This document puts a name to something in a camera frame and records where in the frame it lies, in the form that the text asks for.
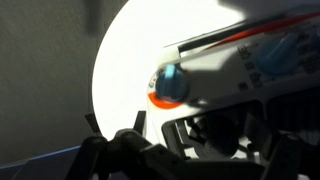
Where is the blue knob with orange ring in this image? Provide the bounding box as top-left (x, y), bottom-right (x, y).
top-left (147, 63), bottom-right (192, 110)

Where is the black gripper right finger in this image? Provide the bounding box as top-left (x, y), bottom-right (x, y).
top-left (244, 112), bottom-right (320, 180)

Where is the small blue stove knob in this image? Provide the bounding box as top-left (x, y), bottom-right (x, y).
top-left (255, 32), bottom-right (303, 76)

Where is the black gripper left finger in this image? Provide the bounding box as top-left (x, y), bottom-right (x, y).
top-left (64, 110), bottom-right (194, 180)

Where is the grey toy stove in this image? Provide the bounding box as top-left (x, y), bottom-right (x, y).
top-left (146, 0), bottom-right (320, 169)

